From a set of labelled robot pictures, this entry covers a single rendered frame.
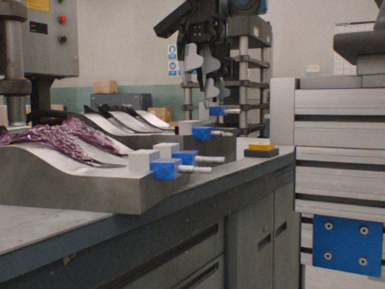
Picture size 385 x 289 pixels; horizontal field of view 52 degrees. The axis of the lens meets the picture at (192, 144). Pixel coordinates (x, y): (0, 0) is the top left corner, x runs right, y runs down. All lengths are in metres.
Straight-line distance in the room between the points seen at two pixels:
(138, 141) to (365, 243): 0.55
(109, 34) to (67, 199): 8.34
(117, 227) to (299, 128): 0.30
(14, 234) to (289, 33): 7.04
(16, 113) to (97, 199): 0.89
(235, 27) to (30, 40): 3.46
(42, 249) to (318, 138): 0.37
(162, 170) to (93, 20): 8.63
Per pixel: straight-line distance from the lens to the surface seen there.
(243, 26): 4.83
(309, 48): 7.32
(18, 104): 1.47
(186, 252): 0.91
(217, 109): 1.20
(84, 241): 0.58
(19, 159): 0.68
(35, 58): 1.67
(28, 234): 0.55
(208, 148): 0.95
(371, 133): 0.53
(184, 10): 0.93
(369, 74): 0.53
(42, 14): 1.73
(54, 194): 0.65
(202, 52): 0.95
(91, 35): 9.19
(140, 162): 0.63
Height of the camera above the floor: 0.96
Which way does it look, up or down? 6 degrees down
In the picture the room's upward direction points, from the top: 1 degrees counter-clockwise
